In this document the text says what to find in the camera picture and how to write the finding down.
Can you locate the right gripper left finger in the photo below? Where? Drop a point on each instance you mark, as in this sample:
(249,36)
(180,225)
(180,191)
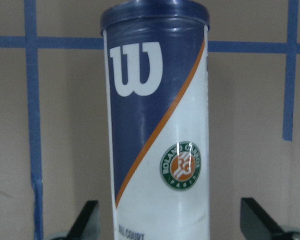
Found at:
(87,224)

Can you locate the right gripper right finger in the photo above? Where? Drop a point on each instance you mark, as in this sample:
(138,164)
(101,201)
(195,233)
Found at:
(256,223)

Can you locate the Wilson tennis ball can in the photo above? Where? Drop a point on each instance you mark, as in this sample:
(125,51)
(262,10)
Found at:
(155,54)

